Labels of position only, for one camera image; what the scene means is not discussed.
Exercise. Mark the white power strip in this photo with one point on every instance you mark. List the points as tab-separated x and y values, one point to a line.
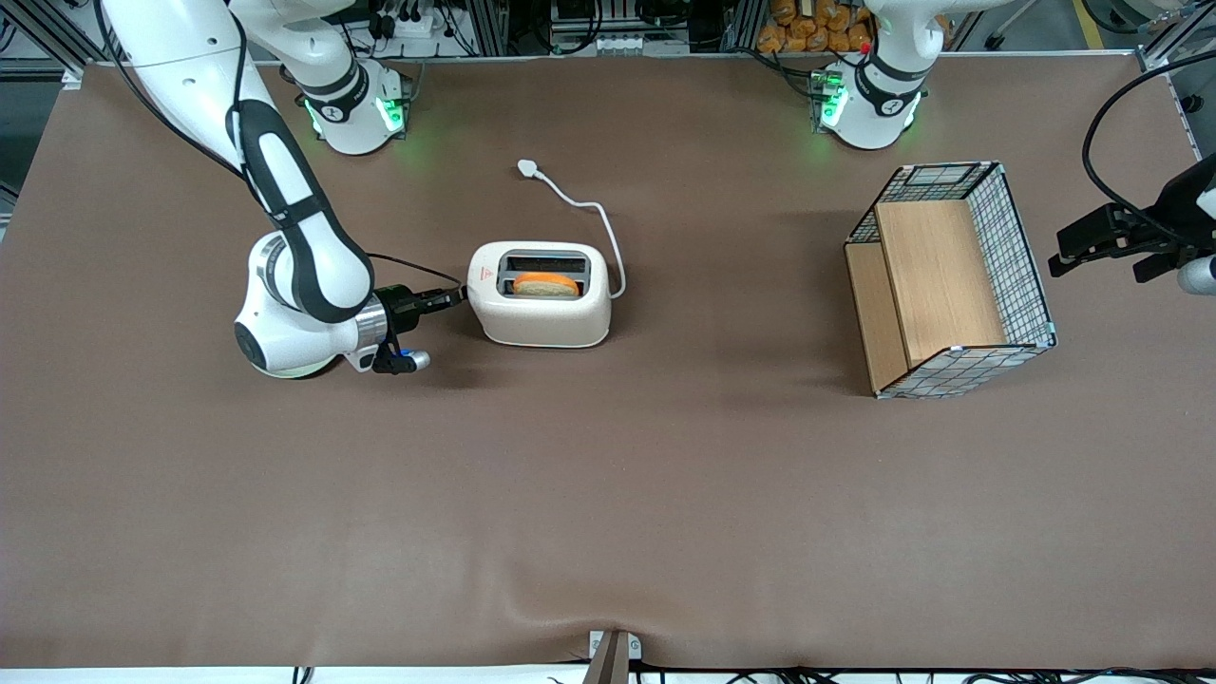
404	21

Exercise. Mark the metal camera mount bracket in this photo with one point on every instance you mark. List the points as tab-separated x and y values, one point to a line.
610	655

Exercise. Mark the bag of orange bread rolls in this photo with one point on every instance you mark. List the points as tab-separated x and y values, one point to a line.
807	24

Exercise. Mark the toast bread slice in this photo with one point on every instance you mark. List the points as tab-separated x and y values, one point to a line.
548	285

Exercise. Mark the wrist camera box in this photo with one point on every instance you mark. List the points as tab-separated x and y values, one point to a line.
404	360
1195	274

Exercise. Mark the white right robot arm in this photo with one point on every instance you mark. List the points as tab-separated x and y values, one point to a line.
304	256

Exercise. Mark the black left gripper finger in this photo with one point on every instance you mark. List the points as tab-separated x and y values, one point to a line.
1102	223
1102	252

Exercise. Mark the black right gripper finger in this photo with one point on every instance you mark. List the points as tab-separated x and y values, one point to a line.
443	295
446	304

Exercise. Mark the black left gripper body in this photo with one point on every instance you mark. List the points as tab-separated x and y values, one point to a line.
1175	219

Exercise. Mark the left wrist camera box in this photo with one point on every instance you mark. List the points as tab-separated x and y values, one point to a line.
1195	274

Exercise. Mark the white two-slot toaster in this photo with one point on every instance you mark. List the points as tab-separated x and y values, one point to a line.
546	321

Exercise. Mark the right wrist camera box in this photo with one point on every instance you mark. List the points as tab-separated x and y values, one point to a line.
404	360

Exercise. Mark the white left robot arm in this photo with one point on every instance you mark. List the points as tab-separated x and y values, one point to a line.
883	90

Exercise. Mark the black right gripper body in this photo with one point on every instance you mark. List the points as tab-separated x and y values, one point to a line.
404	306

